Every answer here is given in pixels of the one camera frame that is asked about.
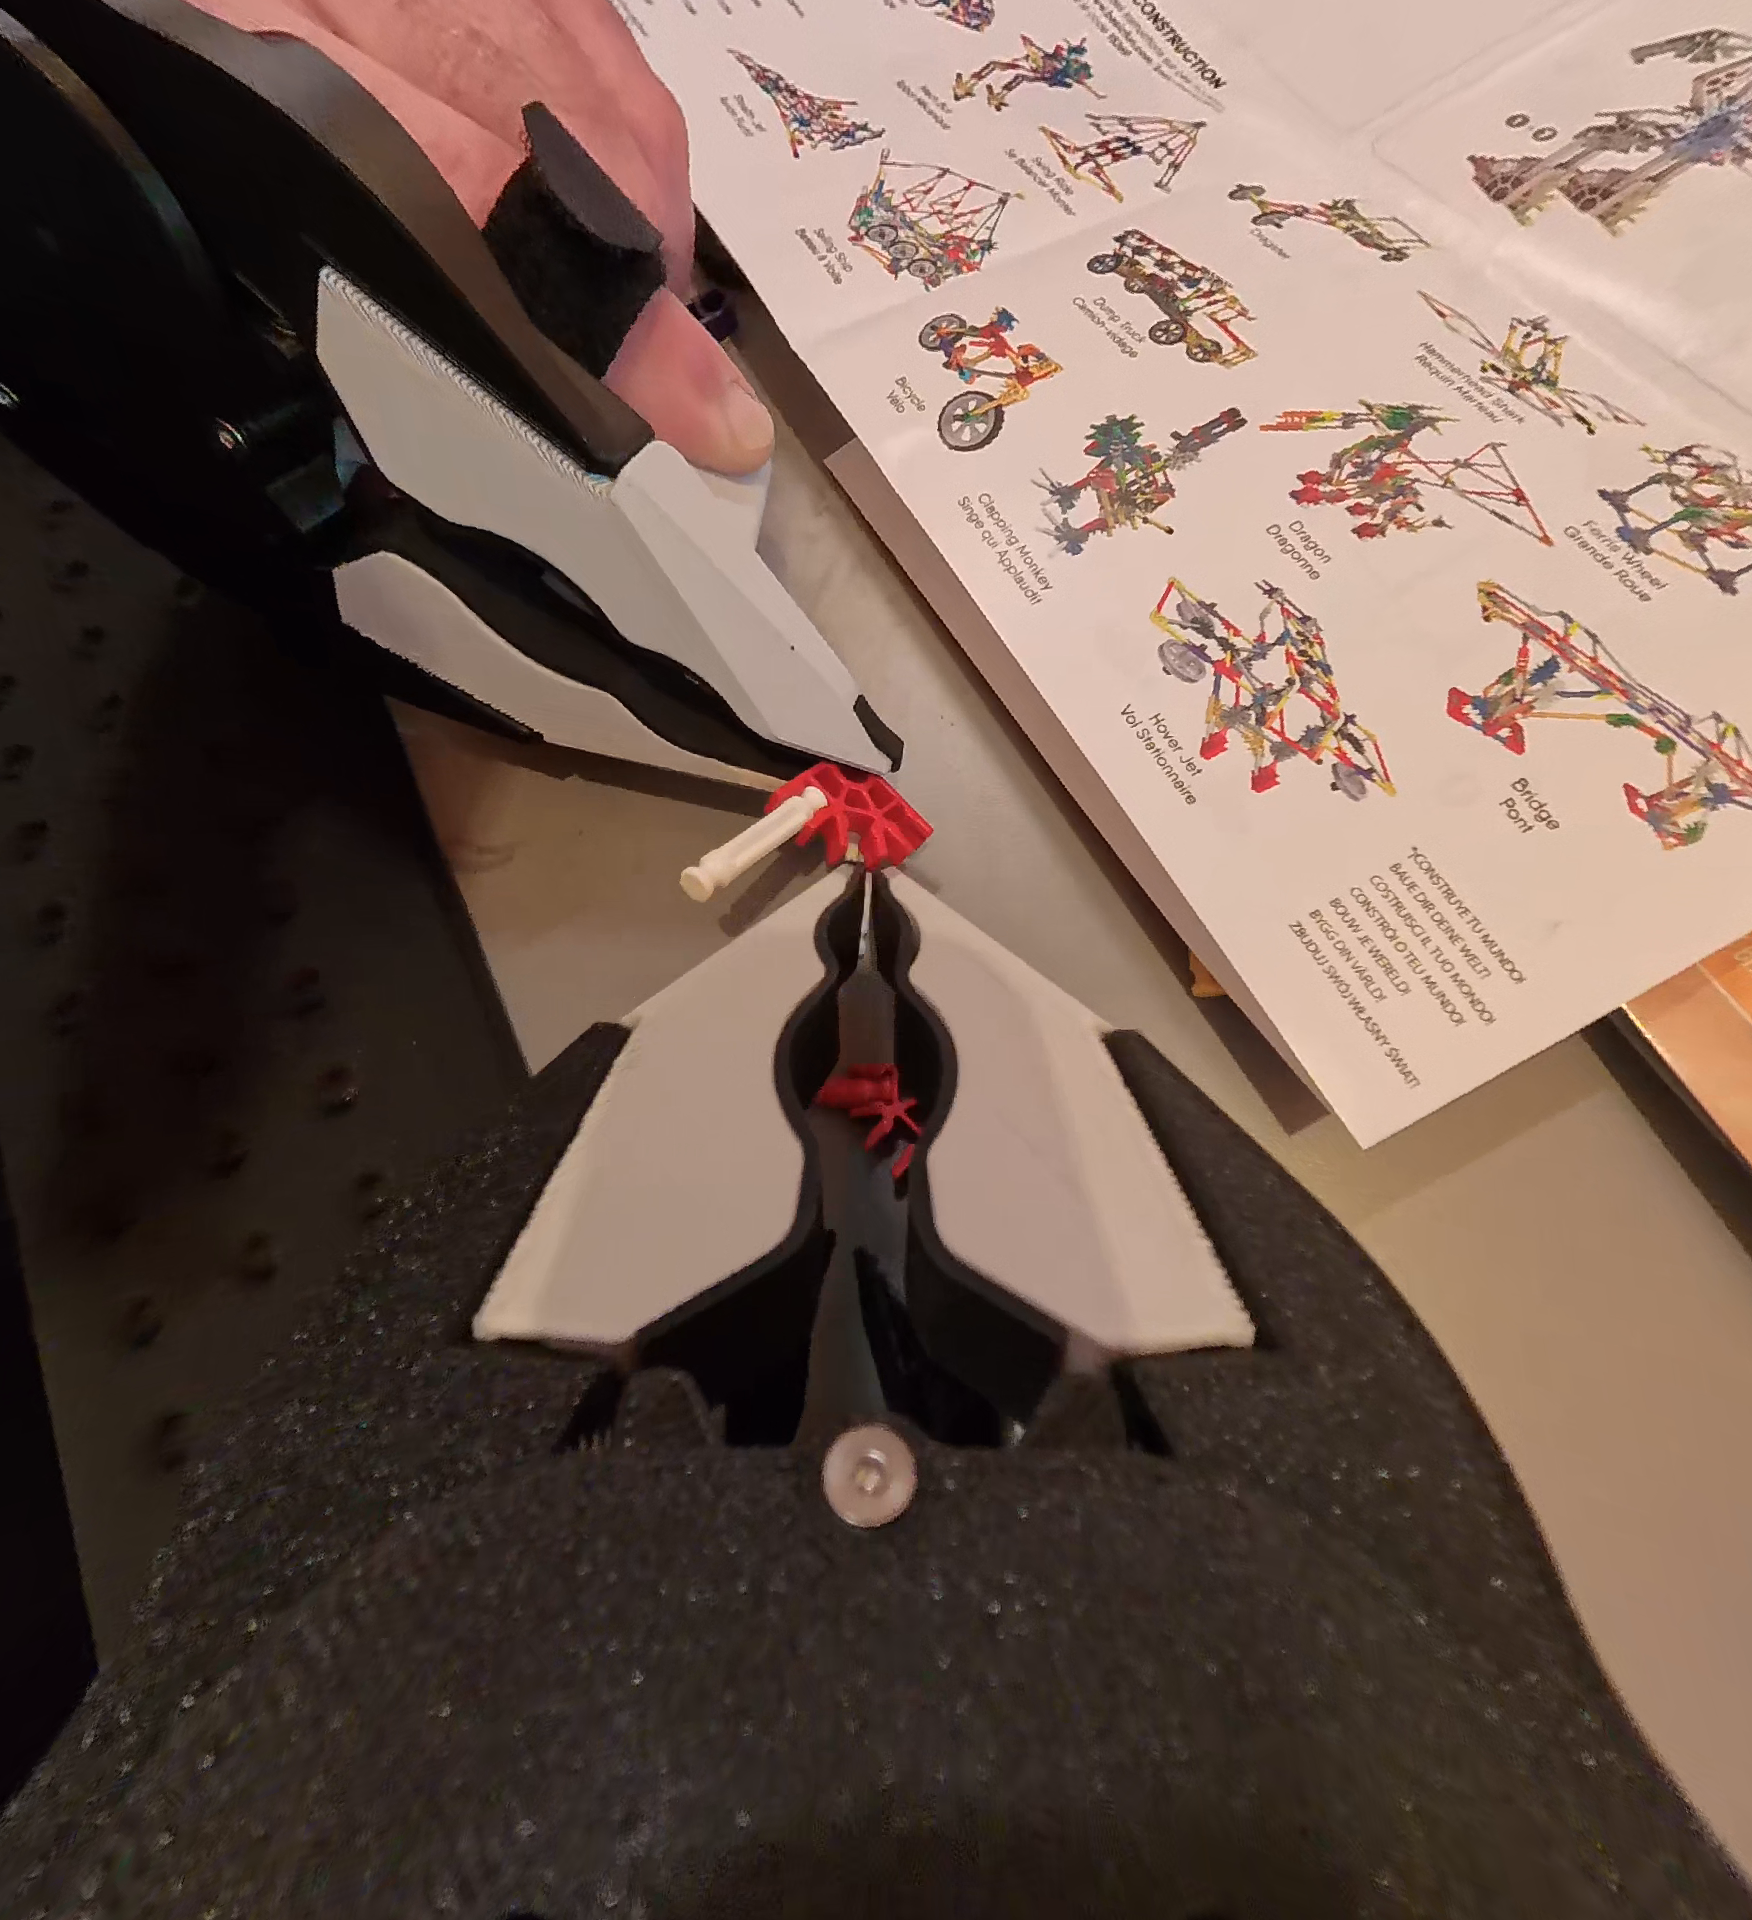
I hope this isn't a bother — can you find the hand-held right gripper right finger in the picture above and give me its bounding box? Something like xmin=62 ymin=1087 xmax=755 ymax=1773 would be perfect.
xmin=871 ymin=869 xmax=1260 ymax=1354

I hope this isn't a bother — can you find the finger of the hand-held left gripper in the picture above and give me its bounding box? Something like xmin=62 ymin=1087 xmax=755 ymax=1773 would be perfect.
xmin=330 ymin=502 xmax=794 ymax=784
xmin=313 ymin=266 xmax=908 ymax=778

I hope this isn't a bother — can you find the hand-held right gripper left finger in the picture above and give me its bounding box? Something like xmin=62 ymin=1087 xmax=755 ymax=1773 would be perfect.
xmin=472 ymin=869 xmax=868 ymax=1349

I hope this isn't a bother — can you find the person's left hand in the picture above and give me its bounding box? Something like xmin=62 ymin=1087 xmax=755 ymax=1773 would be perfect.
xmin=237 ymin=0 xmax=780 ymax=469

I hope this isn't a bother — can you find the black dotted mat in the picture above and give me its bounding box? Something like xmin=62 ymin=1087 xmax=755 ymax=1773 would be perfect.
xmin=0 ymin=353 xmax=623 ymax=1695

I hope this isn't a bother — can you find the white printed instruction booklet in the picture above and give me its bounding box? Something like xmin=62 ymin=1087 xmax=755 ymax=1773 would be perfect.
xmin=614 ymin=0 xmax=1752 ymax=1149

